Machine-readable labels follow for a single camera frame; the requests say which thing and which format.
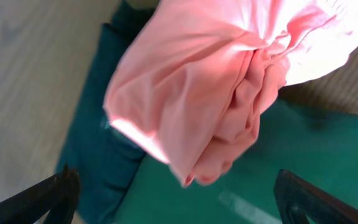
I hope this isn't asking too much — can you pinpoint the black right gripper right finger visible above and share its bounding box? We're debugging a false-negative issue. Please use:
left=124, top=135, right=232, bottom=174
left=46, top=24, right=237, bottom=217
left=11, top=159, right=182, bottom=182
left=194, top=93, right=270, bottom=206
left=273, top=170, right=358, bottom=224

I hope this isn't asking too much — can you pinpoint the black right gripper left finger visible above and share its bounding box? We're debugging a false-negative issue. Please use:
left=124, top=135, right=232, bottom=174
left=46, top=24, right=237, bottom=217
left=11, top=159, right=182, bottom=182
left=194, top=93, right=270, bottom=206
left=0, top=166, right=80, bottom=224

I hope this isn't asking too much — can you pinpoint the pink garment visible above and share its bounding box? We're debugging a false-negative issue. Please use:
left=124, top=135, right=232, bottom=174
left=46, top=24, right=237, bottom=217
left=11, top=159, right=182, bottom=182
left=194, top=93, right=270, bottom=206
left=103, top=0, right=358, bottom=186

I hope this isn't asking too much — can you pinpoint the dark navy garment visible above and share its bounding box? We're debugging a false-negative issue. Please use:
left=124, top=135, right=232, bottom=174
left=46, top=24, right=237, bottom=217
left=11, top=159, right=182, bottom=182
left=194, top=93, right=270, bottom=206
left=56, top=1, right=154, bottom=223

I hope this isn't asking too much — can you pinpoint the dark green garment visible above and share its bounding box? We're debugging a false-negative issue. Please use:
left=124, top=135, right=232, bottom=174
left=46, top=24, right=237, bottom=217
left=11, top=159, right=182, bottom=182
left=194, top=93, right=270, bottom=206
left=116, top=100, right=358, bottom=224

